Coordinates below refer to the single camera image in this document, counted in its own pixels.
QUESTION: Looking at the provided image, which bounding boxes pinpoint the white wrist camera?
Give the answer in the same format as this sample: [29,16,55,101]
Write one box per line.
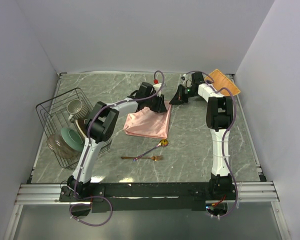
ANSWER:
[181,74,192,88]
[153,79,166,97]

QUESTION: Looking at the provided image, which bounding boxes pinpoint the gold spoon with purple handle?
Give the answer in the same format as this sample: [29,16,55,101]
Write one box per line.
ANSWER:
[133,139,169,162]

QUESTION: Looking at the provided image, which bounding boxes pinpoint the aluminium rail frame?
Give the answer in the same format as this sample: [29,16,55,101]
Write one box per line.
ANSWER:
[4,181,291,240]

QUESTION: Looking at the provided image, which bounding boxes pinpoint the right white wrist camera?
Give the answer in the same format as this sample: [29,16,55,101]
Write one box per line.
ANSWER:
[181,74,192,88]

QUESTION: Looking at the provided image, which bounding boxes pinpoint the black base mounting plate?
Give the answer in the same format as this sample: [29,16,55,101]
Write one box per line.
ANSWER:
[59,182,237,213]

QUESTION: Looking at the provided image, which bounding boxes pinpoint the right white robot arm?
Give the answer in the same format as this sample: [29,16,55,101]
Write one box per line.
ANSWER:
[170,69,238,200]

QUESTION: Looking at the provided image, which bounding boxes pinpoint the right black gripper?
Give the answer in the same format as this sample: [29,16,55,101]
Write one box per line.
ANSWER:
[169,84,197,105]

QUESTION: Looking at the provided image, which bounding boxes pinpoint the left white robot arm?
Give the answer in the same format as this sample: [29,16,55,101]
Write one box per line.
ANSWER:
[67,82,167,201]

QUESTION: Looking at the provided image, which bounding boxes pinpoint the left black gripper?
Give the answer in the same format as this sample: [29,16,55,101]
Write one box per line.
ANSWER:
[145,92,168,114]

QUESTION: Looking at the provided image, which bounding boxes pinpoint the teal green bowl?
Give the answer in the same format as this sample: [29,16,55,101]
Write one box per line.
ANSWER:
[60,127,85,152]

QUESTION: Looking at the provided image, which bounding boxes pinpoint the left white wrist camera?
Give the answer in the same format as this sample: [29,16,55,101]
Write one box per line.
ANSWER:
[153,79,166,97]

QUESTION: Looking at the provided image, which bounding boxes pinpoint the pink satin napkin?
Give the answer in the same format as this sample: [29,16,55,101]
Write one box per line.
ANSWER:
[123,101,172,139]

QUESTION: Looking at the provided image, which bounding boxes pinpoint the grey striped mug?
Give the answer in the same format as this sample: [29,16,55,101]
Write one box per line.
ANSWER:
[66,99,90,123]

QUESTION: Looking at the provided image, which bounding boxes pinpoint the rose gold fork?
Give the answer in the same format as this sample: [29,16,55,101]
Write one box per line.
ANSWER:
[120,155,164,161]

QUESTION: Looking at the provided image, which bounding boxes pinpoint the clear glass bowl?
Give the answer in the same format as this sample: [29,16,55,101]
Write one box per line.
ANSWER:
[46,134,79,159]

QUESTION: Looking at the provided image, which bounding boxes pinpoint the black wire dish rack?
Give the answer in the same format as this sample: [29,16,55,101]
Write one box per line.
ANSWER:
[35,87,113,170]

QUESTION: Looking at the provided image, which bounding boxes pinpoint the brown ceramic plate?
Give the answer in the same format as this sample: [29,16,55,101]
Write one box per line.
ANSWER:
[75,118,87,139]

